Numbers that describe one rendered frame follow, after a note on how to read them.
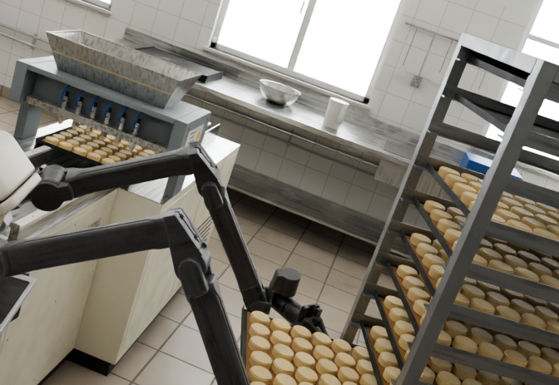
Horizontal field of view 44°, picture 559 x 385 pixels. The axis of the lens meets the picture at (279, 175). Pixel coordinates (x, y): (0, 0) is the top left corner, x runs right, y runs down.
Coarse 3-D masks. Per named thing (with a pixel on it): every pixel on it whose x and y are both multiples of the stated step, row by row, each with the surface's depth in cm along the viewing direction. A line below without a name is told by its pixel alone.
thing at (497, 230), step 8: (464, 224) 128; (496, 224) 128; (488, 232) 128; (496, 232) 128; (504, 232) 128; (512, 232) 128; (520, 232) 129; (528, 232) 129; (504, 240) 129; (512, 240) 129; (520, 240) 129; (528, 240) 129; (536, 240) 129; (544, 240) 129; (552, 240) 129; (528, 248) 130; (536, 248) 130; (544, 248) 130; (552, 248) 130
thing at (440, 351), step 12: (444, 348) 135; (456, 348) 136; (456, 360) 136; (468, 360) 136; (480, 360) 136; (492, 360) 137; (492, 372) 137; (504, 372) 138; (516, 372) 138; (528, 372) 138; (540, 372) 138; (540, 384) 139; (552, 384) 139
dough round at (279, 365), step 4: (276, 360) 156; (280, 360) 157; (284, 360) 158; (272, 364) 156; (276, 364) 155; (280, 364) 155; (284, 364) 156; (288, 364) 157; (272, 368) 155; (276, 368) 154; (280, 368) 154; (284, 368) 154; (288, 368) 155; (292, 368) 156; (276, 372) 154; (280, 372) 154; (284, 372) 154; (288, 372) 154; (292, 372) 155
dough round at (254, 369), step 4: (252, 368) 149; (256, 368) 150; (260, 368) 151; (264, 368) 151; (252, 372) 148; (256, 372) 149; (260, 372) 149; (264, 372) 150; (268, 372) 150; (248, 376) 149; (252, 376) 148; (256, 376) 147; (260, 376) 148; (264, 376) 148; (268, 376) 149; (252, 380) 148; (256, 380) 147; (260, 380) 147; (264, 380) 147; (268, 380) 148; (268, 384) 149
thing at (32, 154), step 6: (36, 150) 262; (42, 150) 264; (48, 150) 268; (54, 150) 273; (30, 156) 255; (36, 156) 260; (42, 156) 265; (48, 156) 270; (54, 156) 275; (36, 162) 261; (42, 162) 267
